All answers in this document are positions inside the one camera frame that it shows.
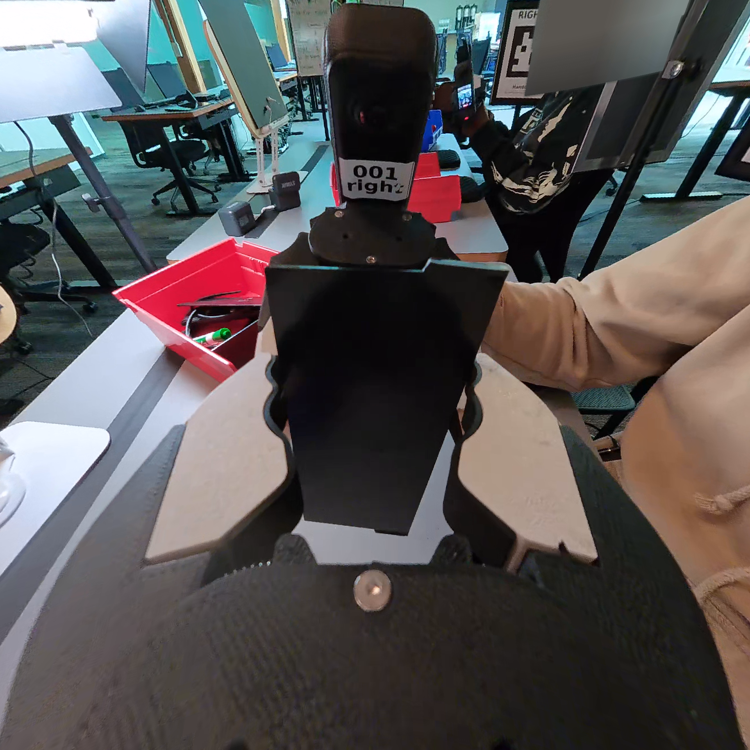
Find whiteboard on stand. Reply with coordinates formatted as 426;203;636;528
285;0;330;78

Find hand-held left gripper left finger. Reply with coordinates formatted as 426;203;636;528
143;353;305;587

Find black office chair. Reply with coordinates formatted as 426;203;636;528
571;375;660;465
120;120;222;216
0;223;99;317

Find studio light panel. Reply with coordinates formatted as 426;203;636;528
0;0;154;125

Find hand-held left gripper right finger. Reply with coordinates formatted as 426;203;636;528
442;353;600;572

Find printed tag board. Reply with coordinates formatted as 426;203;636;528
490;0;541;107
715;136;750;184

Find small grey device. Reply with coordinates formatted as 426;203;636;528
218;201;259;238

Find red plastic bin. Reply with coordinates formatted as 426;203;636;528
330;151;464;225
112;237;282;383

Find beige hoodie drawstring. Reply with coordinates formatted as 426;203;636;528
691;488;750;607

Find dark board on tripod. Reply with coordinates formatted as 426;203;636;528
577;0;750;281

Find black light stand pole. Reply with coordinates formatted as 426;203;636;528
48;114;158;276

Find black divider plate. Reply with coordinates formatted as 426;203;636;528
264;259;512;536

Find person's right forearm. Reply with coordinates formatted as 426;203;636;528
480;198;750;395

